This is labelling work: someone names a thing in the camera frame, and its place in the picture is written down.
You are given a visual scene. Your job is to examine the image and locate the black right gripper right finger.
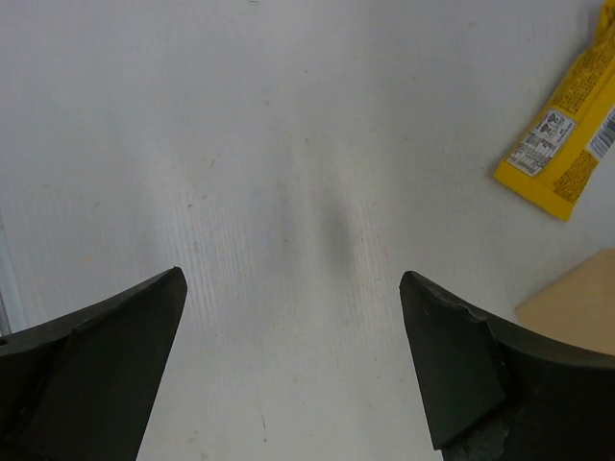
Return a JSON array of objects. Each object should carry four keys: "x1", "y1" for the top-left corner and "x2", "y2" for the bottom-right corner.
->
[{"x1": 400, "y1": 271, "x2": 614, "y2": 460}]

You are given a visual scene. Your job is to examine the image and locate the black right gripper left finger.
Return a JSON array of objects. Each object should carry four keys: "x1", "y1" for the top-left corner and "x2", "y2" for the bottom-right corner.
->
[{"x1": 1, "y1": 267, "x2": 187, "y2": 460}]

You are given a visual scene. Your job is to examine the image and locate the yellow snack bar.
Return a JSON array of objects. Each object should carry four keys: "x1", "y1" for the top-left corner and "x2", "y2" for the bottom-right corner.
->
[{"x1": 494, "y1": 1, "x2": 614, "y2": 221}]

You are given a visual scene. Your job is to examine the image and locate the brown paper bag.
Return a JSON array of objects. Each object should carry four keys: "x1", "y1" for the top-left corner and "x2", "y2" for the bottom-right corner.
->
[{"x1": 516, "y1": 248, "x2": 614, "y2": 355}]

